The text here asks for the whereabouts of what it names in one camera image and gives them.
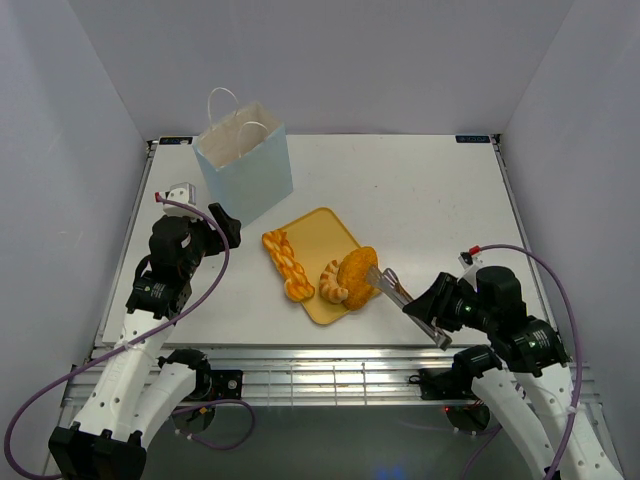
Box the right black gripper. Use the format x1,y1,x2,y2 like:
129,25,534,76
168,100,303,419
401,271,495,332

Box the metal food tongs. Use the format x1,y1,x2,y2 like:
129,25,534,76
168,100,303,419
366,265,452,350

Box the brown oval crusty bread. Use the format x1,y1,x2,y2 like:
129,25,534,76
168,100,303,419
337,246,378,310

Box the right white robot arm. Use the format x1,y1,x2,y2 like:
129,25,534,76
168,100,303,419
403,266,622,479

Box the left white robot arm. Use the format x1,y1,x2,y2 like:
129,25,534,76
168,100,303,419
48,200,241,479

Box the light blue paper bag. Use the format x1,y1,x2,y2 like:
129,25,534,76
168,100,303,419
193,96,294,227

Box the orange braided bread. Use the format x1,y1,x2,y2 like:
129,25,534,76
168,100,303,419
262,230,315,303

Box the small croissant bread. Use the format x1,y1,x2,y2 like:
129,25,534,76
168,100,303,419
319,260,349,304

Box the yellow plastic tray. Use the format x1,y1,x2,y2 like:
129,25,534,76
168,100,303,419
276,207,360,326

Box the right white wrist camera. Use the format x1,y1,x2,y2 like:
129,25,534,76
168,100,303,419
458,245,484,283

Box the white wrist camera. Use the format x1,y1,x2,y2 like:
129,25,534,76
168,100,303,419
458,245,484,283
155,182,196,218

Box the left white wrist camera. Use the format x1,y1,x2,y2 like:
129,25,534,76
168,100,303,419
155,182,196,218

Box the aluminium table frame rail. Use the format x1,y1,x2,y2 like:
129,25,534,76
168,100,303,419
62,344,596,407

